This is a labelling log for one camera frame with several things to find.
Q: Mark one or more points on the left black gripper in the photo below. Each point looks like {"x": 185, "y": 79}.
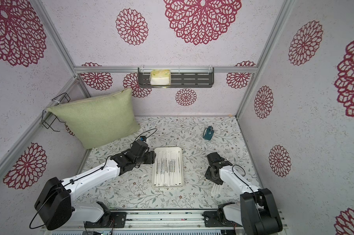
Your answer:
{"x": 151, "y": 156}

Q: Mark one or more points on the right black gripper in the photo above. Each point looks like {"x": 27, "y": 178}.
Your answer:
{"x": 211, "y": 158}

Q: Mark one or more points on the white storage tray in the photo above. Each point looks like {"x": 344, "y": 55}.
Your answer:
{"x": 170, "y": 150}

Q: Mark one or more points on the straw diagonal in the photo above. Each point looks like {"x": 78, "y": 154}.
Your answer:
{"x": 175, "y": 164}

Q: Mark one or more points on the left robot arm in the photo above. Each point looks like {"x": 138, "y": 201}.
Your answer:
{"x": 57, "y": 203}

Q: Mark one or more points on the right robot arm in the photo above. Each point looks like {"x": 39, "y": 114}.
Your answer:
{"x": 256, "y": 212}

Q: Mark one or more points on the yellow white sponge box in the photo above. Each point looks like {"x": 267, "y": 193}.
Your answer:
{"x": 160, "y": 77}

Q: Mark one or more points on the wrapped straw right bundle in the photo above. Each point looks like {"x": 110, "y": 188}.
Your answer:
{"x": 178, "y": 168}

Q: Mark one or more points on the teal alarm clock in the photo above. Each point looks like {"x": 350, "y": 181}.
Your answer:
{"x": 208, "y": 133}

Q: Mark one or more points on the green cushion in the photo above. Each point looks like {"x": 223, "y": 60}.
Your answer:
{"x": 98, "y": 121}

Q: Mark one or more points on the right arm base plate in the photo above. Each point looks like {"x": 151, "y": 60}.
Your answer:
{"x": 217, "y": 219}

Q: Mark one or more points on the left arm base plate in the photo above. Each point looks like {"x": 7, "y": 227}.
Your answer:
{"x": 112, "y": 220}

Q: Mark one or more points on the dark wall shelf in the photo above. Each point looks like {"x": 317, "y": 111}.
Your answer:
{"x": 195, "y": 79}

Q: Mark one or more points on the black wire wall rack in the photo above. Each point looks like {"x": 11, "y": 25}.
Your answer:
{"x": 48, "y": 118}

